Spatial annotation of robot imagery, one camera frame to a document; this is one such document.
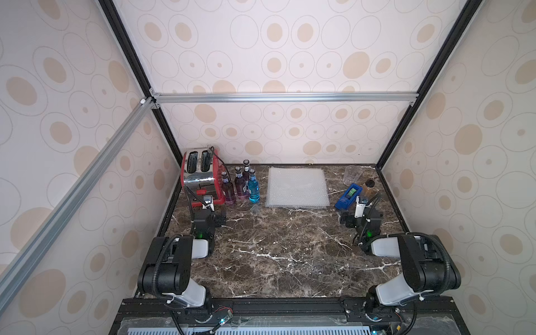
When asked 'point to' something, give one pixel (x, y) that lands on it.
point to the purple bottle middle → (240, 184)
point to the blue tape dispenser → (346, 201)
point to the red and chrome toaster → (202, 175)
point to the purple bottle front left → (228, 190)
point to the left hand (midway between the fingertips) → (216, 205)
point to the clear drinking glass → (352, 174)
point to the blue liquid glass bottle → (253, 188)
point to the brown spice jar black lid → (368, 188)
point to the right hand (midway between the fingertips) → (361, 209)
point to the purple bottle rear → (246, 174)
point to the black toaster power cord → (214, 149)
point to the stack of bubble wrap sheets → (297, 188)
